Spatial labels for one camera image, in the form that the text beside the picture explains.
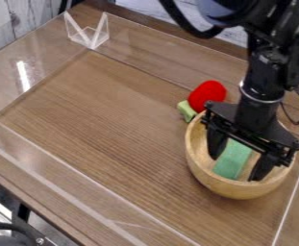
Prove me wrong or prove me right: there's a clear acrylic front barrier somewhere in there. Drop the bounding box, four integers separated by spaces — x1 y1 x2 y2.
0 122 199 246

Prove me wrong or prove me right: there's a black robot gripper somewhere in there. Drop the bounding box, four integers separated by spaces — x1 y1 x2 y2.
201 95 299 182

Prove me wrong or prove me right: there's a red plush ball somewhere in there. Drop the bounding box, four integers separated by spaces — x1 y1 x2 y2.
187 80 227 112

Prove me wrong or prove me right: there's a black table leg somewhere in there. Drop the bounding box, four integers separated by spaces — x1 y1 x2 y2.
12 203 30 229

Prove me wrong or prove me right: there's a light wooden bowl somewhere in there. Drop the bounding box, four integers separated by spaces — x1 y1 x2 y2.
184 113 292 200

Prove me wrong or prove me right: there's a green rectangular block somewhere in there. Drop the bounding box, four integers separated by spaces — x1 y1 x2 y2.
212 139 251 180

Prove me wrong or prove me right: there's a small green block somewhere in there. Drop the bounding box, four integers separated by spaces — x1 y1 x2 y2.
177 100 197 123

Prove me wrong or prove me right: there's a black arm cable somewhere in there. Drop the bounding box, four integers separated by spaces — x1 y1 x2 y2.
157 0 299 127

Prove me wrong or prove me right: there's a clear acrylic corner bracket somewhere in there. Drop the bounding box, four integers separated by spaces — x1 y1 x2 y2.
62 12 109 50

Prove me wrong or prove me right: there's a black cable bottom left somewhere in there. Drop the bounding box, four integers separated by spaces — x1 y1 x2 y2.
0 219 28 246

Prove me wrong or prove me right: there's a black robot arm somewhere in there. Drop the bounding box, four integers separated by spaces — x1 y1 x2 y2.
197 0 299 181

